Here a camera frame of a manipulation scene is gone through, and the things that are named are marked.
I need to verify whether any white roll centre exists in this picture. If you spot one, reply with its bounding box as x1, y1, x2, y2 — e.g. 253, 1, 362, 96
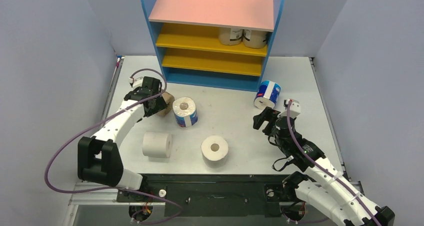
200, 135, 229, 163

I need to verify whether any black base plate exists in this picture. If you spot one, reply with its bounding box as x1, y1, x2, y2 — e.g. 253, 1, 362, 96
115, 173, 319, 218

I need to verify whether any brown printed paper roll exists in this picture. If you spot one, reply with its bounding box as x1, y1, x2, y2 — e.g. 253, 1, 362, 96
156, 92, 175, 117

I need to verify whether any white roll lying left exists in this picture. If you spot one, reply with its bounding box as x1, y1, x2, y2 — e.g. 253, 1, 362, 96
142, 131, 172, 158

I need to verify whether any blue wrapped roll right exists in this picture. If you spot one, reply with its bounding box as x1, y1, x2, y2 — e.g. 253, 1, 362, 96
253, 80, 281, 110

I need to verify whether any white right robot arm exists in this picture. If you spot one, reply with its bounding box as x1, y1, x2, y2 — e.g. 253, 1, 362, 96
253, 106, 395, 226

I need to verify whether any blue shelf with coloured boards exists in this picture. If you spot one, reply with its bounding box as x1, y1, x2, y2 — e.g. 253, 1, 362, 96
140, 0, 285, 91

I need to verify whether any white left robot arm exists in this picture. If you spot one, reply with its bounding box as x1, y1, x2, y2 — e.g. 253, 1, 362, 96
77, 76, 167, 201

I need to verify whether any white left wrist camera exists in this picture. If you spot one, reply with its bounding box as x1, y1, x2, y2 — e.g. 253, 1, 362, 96
128, 77, 144, 88

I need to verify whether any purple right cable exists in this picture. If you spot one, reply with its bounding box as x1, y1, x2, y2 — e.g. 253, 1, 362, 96
285, 100, 382, 226

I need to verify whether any blue wrapped roll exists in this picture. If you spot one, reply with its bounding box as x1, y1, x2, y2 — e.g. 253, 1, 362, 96
172, 97, 198, 128
253, 80, 281, 110

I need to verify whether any blue wrapped roll left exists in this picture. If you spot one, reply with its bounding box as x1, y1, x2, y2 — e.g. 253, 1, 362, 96
172, 97, 198, 128

